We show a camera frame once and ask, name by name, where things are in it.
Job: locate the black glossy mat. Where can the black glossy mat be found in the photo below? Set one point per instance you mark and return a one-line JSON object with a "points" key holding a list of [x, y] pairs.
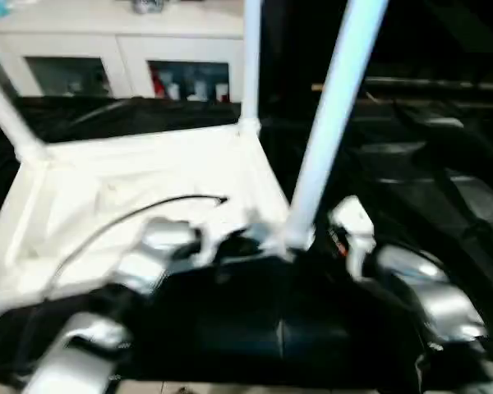
{"points": [[435, 205]]}

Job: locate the grey ornament on cabinet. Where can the grey ornament on cabinet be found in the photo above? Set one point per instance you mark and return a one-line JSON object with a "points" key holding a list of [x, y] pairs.
{"points": [[148, 4]]}

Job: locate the small white jar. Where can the small white jar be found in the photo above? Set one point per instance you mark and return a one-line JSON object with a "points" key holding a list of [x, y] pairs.
{"points": [[221, 90]]}

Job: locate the patterned white jar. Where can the patterned white jar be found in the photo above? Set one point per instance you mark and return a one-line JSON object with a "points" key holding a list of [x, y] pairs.
{"points": [[199, 88]]}

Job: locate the small gold label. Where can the small gold label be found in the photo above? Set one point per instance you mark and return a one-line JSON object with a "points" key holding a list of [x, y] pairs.
{"points": [[317, 87]]}

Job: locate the black backdrop cloth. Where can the black backdrop cloth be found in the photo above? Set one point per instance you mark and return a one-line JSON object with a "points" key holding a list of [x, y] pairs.
{"points": [[435, 33]]}

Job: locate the white plastic table top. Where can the white plastic table top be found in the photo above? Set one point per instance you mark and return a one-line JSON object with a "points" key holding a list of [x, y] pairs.
{"points": [[127, 172]]}

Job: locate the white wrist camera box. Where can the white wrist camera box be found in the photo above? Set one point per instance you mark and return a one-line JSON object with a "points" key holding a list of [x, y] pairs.
{"points": [[207, 246], [351, 213]]}

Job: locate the black long pole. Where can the black long pole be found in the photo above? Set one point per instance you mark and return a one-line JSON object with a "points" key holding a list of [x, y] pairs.
{"points": [[435, 83]]}

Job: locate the white plastic table leg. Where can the white plastic table leg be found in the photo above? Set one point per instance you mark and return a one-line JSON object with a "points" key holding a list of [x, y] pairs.
{"points": [[8, 111], [250, 61], [333, 102]]}

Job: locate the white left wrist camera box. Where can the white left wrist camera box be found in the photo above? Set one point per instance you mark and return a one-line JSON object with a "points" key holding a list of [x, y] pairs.
{"points": [[207, 246]]}

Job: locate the white cabinet with glass doors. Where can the white cabinet with glass doors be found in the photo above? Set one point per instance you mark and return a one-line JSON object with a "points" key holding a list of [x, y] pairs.
{"points": [[181, 45]]}

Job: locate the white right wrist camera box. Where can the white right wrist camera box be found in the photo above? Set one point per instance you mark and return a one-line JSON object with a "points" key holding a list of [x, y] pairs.
{"points": [[351, 213]]}

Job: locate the red packet in cabinet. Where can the red packet in cabinet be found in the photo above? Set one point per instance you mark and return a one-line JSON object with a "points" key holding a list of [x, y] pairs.
{"points": [[158, 80]]}

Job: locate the small white cup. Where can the small white cup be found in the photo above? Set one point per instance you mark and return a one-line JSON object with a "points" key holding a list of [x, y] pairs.
{"points": [[173, 90]]}

